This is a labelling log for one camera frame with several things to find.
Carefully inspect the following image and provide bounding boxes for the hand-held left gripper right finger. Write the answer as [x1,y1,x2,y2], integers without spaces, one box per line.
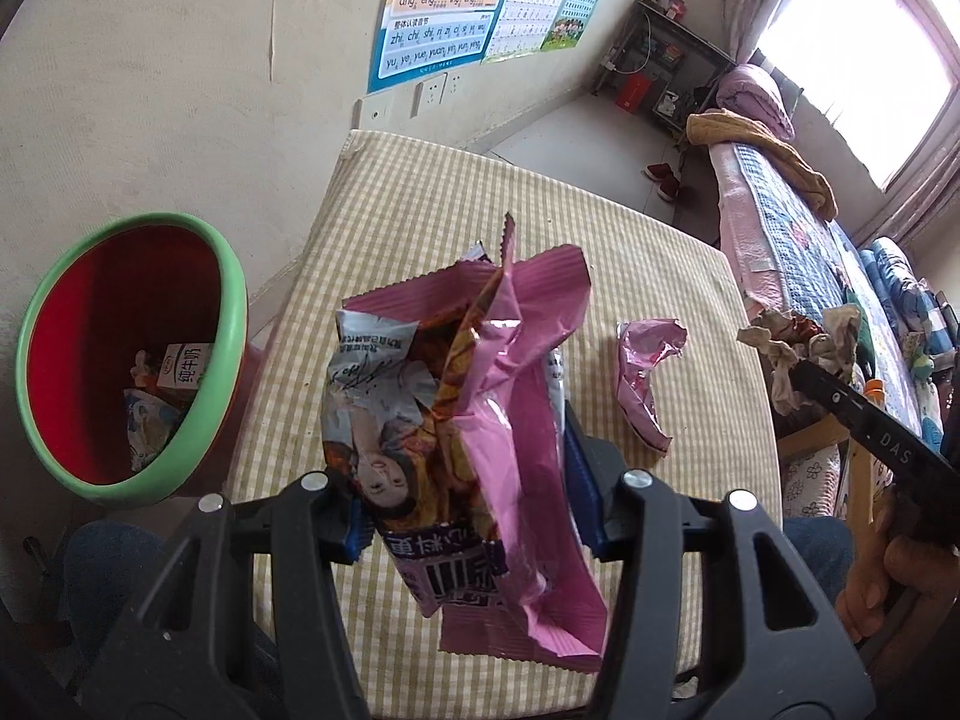
[561,401,878,720]

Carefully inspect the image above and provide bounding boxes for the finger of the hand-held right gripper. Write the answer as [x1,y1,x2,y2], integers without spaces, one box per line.
[786,357,865,430]

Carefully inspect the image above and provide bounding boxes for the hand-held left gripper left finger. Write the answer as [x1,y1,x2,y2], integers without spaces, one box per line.
[79,469,376,720]

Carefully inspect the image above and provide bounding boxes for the beige wrapper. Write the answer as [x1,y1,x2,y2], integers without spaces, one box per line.
[737,305,863,415]

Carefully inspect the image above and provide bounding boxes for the pink snack bag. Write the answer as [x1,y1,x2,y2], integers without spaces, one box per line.
[321,214,610,672]

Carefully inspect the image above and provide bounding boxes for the blue white wrapper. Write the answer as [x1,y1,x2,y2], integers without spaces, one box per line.
[124,388,185,473]

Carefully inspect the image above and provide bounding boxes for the white milk carton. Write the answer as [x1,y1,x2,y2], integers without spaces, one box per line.
[154,341,215,398]

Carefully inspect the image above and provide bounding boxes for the red bin with green rim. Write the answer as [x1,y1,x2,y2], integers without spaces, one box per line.
[15,211,263,507]

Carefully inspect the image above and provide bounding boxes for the person's right hand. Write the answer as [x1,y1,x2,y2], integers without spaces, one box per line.
[835,491,960,646]

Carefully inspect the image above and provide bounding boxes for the person's right leg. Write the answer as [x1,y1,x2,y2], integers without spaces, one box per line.
[780,516,856,616]

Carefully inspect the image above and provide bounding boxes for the blue striped quilt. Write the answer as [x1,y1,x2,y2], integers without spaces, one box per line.
[859,236,960,361]

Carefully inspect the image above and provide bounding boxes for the torn pink wrapper piece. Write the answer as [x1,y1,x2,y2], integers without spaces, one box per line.
[615,319,689,455]

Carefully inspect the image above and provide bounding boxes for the bed with patterned cover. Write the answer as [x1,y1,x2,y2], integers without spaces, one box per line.
[686,109,960,518]

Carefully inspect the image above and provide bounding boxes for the yellow blanket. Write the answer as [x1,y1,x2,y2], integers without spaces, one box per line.
[686,109,839,220]

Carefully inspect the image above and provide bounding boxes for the pink quilt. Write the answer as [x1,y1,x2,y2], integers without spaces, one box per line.
[715,64,796,140]

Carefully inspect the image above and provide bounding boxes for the yellow checkered tablecloth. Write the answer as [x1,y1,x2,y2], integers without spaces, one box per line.
[225,129,782,713]

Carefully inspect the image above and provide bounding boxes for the red box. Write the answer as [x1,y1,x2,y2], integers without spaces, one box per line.
[616,73,652,112]

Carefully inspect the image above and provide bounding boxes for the bright window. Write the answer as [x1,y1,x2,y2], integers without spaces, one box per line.
[750,0,960,188]

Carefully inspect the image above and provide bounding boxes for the dark metal shelf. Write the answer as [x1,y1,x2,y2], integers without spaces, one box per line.
[596,0,740,140]

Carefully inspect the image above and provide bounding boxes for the white grid wall poster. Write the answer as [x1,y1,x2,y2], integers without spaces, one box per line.
[482,0,593,63]

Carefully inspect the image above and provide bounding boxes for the blue striped wall poster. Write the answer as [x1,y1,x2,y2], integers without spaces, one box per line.
[366,0,526,95]

